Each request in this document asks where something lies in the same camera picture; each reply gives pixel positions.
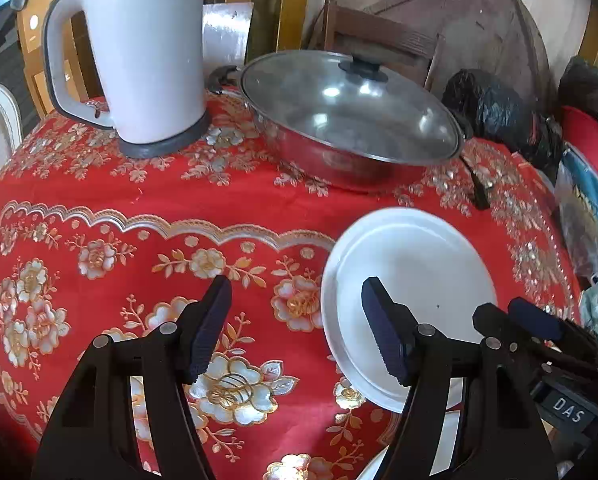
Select yellow wooden cabinet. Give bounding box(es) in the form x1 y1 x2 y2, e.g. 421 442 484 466
16 0 104 116

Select white bowl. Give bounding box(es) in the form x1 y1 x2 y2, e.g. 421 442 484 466
320 206 500 413
356 375 467 480

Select white glossy panel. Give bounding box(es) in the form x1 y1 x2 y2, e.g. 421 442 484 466
202 2 254 91

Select stainless steel pot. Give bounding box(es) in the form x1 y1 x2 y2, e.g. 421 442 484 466
206 65 474 196

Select clear plastic bag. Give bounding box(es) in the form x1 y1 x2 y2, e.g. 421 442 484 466
554 170 598 291

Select black plastic bag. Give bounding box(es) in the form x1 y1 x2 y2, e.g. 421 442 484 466
559 55 598 133
441 69 564 166

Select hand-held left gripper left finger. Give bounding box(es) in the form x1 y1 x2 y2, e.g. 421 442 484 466
31 275 233 480

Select red floral tablecloth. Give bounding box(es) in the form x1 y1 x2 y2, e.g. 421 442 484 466
0 92 584 480

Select red plastic basin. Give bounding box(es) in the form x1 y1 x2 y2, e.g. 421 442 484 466
561 105 598 181

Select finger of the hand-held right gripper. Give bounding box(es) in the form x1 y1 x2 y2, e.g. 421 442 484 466
508 297 598 366
472 303 534 361

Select blue plastic basin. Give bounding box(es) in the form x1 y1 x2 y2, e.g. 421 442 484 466
561 147 598 241

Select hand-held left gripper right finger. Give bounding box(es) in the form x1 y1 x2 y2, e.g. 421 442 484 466
361 276 560 480

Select white electric kettle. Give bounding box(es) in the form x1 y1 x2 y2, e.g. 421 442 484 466
42 0 212 159

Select small black bar-shaped object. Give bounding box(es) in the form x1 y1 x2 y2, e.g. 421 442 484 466
461 155 492 211

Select wooden door frame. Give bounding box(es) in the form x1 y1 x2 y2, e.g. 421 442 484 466
244 0 314 56

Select brown wooden frame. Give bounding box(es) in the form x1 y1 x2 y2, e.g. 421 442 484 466
311 0 447 93

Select glass pot lid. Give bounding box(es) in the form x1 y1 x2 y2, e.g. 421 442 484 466
239 50 462 166

